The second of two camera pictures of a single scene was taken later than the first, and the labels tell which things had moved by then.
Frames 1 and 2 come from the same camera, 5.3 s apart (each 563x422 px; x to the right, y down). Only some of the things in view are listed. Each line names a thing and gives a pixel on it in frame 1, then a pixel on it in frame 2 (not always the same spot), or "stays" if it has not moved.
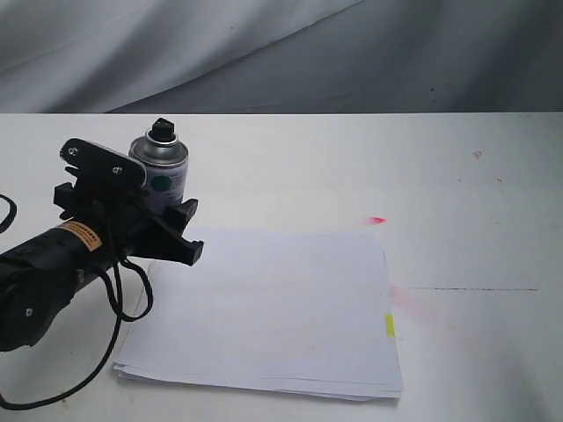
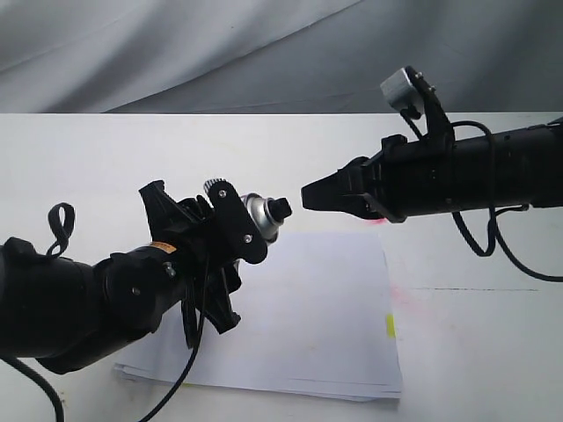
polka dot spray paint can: [165, 159] -> [267, 214]
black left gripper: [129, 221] -> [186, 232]
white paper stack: [301, 312] stays
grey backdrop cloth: [281, 56] stays
